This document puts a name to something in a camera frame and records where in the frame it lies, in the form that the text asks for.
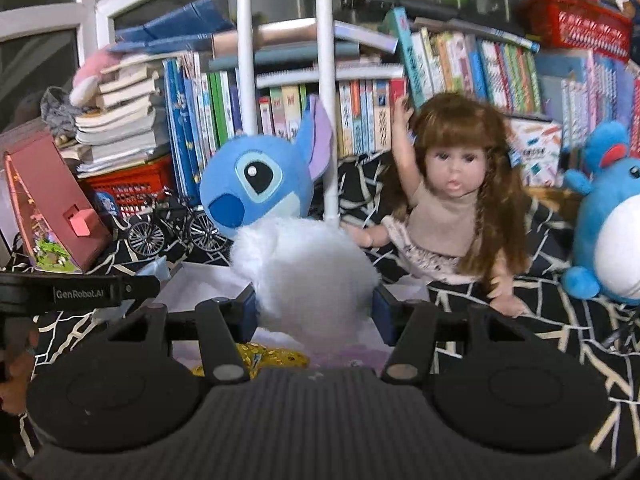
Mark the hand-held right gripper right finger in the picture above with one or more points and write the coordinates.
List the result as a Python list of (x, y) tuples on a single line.
[(384, 312)]

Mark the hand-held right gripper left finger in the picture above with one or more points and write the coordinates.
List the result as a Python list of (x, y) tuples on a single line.
[(245, 312)]

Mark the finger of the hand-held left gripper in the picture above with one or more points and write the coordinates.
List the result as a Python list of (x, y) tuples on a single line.
[(142, 286)]

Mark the white cardboard box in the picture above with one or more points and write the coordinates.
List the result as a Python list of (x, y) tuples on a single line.
[(205, 282)]

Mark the gold sequin bow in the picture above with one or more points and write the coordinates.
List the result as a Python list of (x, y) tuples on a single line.
[(272, 358)]

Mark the white fluffy pompom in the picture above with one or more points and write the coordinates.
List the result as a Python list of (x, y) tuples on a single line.
[(305, 280)]

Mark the person's left hand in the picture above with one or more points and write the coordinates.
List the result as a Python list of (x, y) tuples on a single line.
[(17, 377)]

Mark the miniature black bicycle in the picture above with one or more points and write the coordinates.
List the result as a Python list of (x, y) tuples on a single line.
[(175, 230)]

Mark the small blue round toy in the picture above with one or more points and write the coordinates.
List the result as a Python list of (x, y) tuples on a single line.
[(106, 204)]

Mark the pink triangular house model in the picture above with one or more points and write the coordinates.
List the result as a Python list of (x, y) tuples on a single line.
[(55, 200)]

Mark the red basket under books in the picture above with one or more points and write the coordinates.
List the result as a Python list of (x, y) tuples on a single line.
[(135, 185)]

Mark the brown-haired doll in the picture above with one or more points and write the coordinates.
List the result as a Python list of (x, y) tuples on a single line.
[(450, 210)]

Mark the blue alien plush toy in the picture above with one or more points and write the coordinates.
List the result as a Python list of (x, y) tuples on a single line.
[(260, 180)]

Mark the stack of lying books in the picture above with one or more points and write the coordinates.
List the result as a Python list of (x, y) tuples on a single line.
[(125, 125)]

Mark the grey cloth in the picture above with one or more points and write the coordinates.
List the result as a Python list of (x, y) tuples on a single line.
[(60, 110)]

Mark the pink plush toy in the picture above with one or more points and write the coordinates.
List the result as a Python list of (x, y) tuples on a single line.
[(92, 72)]

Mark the colourful printed white box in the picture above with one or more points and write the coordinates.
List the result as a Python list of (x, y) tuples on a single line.
[(535, 152)]

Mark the white pole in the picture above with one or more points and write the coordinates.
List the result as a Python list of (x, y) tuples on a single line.
[(326, 85), (246, 60)]

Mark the round blue white plush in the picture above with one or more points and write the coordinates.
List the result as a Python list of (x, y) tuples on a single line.
[(615, 240)]

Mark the row of upright books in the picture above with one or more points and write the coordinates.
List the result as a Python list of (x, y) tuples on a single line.
[(450, 65)]

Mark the blue folder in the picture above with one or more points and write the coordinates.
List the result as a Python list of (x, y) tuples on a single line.
[(175, 22)]

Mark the red basket with white label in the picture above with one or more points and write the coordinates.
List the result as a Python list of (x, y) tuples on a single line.
[(575, 22)]

